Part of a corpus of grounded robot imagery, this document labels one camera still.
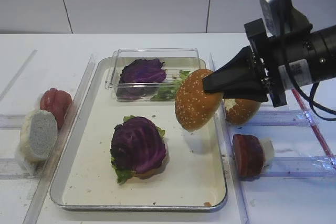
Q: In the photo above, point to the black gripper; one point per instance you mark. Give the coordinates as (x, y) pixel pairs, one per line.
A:
(239, 79)

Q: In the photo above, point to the sesame bun top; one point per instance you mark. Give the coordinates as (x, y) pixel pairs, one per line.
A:
(193, 107)

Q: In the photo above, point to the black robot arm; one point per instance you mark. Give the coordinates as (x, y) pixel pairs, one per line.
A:
(311, 57)

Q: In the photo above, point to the white cheese slice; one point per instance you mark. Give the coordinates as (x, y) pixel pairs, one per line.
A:
(268, 150)

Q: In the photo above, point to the green lettuce in container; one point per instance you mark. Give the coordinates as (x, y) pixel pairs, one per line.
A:
(168, 91)

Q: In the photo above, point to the green lettuce under cabbage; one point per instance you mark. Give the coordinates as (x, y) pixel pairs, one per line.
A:
(123, 174)

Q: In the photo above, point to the red tomato slices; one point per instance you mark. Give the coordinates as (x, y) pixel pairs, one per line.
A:
(57, 102)

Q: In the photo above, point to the bun bottom half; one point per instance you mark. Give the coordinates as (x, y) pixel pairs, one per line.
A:
(240, 111)

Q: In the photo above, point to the clear holder upper right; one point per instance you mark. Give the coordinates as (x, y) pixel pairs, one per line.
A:
(282, 118)

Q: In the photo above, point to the clear holder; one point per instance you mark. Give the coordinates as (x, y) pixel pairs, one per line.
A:
(11, 122)
(10, 169)
(282, 118)
(301, 167)

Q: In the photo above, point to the clear plastic container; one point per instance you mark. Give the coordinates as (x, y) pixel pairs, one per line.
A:
(174, 59)

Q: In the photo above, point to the clear holder lower right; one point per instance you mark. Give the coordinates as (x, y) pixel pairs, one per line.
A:
(301, 167)

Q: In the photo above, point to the purple cabbage leaf in container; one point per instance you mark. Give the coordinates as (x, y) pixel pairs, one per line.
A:
(140, 71)

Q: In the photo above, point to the cream metal tray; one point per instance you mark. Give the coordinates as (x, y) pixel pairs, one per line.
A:
(192, 179)

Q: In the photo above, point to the clear holder upper left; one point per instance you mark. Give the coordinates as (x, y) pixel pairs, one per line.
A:
(11, 122)

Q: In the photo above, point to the clear holder lower left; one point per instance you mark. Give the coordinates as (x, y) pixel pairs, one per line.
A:
(10, 169)

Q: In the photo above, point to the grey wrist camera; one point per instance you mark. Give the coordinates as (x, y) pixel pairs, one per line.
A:
(282, 14)

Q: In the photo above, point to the clear rail right of tray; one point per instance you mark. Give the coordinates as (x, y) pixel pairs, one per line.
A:
(240, 197)

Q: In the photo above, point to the clear rail of tray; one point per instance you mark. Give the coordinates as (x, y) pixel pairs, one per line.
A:
(240, 197)
(55, 154)

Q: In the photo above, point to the clear rail far left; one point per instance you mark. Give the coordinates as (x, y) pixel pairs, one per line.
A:
(17, 74)

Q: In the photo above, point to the clear rail left of tray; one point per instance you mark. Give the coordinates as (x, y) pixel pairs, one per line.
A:
(55, 154)

